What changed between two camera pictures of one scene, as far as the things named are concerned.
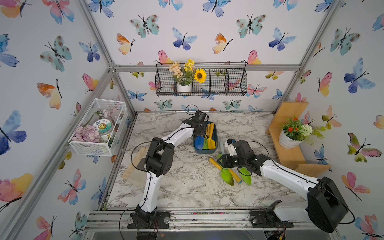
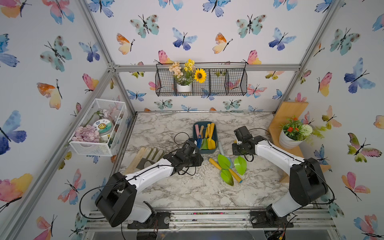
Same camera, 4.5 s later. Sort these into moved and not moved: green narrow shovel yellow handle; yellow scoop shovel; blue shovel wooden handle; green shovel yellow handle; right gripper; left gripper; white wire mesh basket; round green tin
Moved: left gripper; right gripper; green narrow shovel yellow handle
Not moved: yellow scoop shovel; blue shovel wooden handle; white wire mesh basket; green shovel yellow handle; round green tin
